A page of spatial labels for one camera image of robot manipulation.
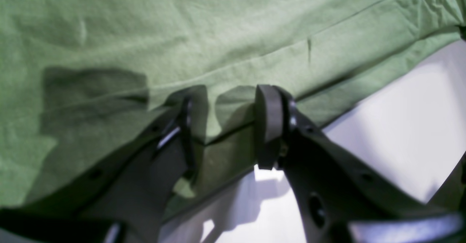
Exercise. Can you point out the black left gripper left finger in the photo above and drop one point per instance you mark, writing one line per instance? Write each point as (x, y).
(122, 198)

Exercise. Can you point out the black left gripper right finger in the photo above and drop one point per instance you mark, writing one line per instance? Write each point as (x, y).
(340, 198)

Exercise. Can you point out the green T-shirt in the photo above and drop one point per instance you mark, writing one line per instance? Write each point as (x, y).
(79, 78)

